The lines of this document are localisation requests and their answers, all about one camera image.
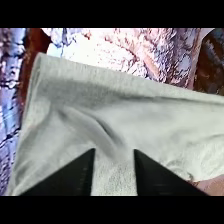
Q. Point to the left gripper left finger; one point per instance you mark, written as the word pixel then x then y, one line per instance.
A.
pixel 68 178

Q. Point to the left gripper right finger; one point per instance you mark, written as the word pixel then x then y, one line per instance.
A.
pixel 160 178

